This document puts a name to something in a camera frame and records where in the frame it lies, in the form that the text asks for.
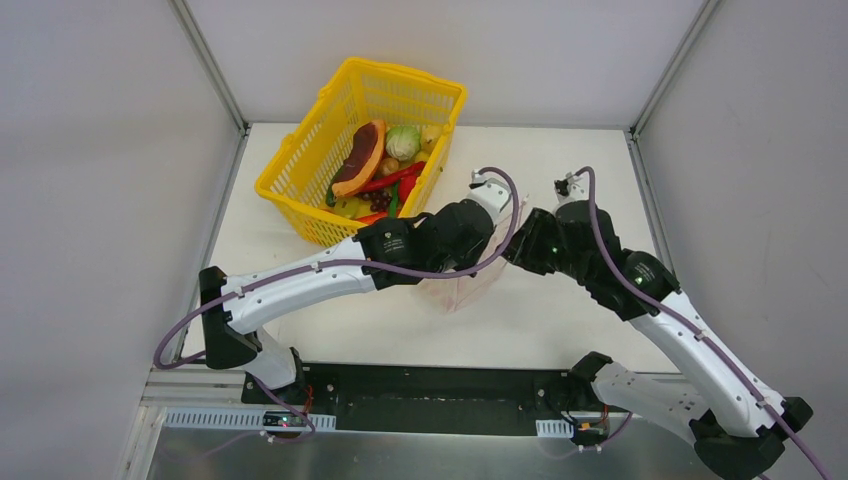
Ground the clear pink-dotted zip bag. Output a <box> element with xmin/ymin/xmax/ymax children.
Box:
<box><xmin>412</xmin><ymin>204</ymin><xmax>512</xmax><ymax>315</ymax></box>

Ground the yellow plastic basket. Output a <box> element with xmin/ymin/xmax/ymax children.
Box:
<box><xmin>255</xmin><ymin>57</ymin><xmax>467</xmax><ymax>246</ymax></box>

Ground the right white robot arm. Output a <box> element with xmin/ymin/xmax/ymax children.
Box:
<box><xmin>504</xmin><ymin>201</ymin><xmax>813</xmax><ymax>479</ymax></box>

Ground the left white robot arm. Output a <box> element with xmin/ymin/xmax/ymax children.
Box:
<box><xmin>199</xmin><ymin>197</ymin><xmax>502</xmax><ymax>405</ymax></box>

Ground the green bean toy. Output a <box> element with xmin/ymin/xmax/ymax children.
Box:
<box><xmin>387</xmin><ymin>183</ymin><xmax>400</xmax><ymax>218</ymax></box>

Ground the red tomato toy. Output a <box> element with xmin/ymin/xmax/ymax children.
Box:
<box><xmin>397</xmin><ymin>175</ymin><xmax>418</xmax><ymax>205</ymax></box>

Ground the red chili pepper toy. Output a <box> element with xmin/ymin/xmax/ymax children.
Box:
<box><xmin>360</xmin><ymin>162</ymin><xmax>426</xmax><ymax>193</ymax></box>

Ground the purple grapes toy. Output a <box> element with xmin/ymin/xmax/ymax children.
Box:
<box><xmin>359</xmin><ymin>189</ymin><xmax>393</xmax><ymax>213</ymax></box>

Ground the orange carrot toy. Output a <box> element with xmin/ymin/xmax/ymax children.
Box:
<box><xmin>356</xmin><ymin>211</ymin><xmax>388</xmax><ymax>225</ymax></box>

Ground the yellow pear toy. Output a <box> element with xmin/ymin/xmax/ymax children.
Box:
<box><xmin>420</xmin><ymin>125</ymin><xmax>443</xmax><ymax>153</ymax></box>

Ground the green cabbage toy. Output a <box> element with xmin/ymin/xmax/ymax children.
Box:
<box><xmin>385</xmin><ymin>125</ymin><xmax>421</xmax><ymax>161</ymax></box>

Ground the yellow-green pepper toy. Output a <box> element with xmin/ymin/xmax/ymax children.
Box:
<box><xmin>332</xmin><ymin>197</ymin><xmax>361</xmax><ymax>219</ymax></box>

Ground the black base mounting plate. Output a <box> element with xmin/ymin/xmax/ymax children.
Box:
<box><xmin>274</xmin><ymin>363</ymin><xmax>611</xmax><ymax>436</ymax></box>

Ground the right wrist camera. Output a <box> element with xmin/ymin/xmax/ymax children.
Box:
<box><xmin>554</xmin><ymin>173</ymin><xmax>590</xmax><ymax>207</ymax></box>

